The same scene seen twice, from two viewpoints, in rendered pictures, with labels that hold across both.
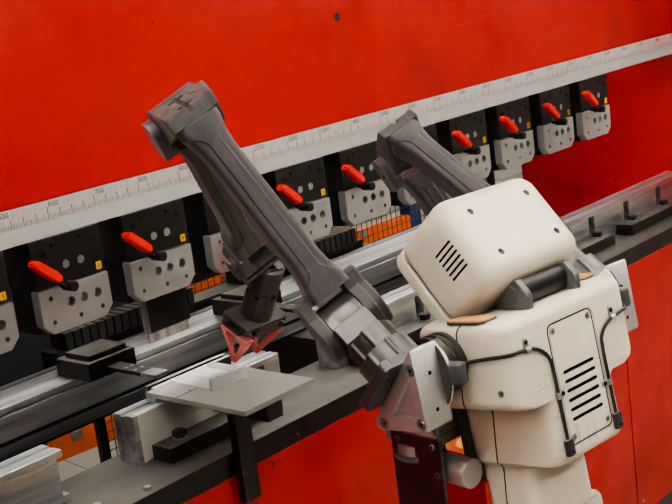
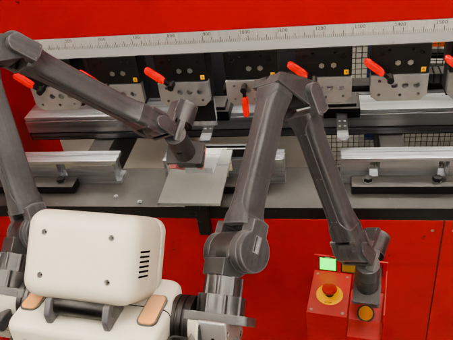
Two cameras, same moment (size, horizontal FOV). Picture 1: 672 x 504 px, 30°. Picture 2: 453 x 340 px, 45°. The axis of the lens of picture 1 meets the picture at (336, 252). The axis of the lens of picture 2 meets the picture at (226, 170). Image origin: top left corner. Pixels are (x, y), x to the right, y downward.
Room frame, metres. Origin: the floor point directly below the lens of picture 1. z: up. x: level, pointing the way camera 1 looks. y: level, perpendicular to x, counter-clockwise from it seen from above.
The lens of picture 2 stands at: (1.60, -0.97, 1.97)
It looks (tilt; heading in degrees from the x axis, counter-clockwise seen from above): 36 degrees down; 60
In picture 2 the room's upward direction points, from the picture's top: 8 degrees counter-clockwise
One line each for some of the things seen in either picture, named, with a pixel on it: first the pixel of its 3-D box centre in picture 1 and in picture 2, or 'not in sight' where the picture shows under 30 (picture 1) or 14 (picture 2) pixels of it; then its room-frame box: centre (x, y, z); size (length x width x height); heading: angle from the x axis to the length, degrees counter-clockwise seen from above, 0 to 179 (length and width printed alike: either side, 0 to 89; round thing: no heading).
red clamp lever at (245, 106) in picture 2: not in sight; (245, 100); (2.36, 0.18, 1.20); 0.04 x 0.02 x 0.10; 47
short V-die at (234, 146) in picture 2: (189, 377); (215, 150); (2.32, 0.31, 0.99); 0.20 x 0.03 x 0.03; 137
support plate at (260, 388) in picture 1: (229, 387); (197, 176); (2.19, 0.23, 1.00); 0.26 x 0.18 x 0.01; 47
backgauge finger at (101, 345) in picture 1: (119, 362); (210, 118); (2.40, 0.46, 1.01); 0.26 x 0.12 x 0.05; 47
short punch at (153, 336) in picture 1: (165, 312); (199, 112); (2.29, 0.34, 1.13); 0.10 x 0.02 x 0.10; 137
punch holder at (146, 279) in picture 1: (145, 249); (185, 74); (2.27, 0.35, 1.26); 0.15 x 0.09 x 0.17; 137
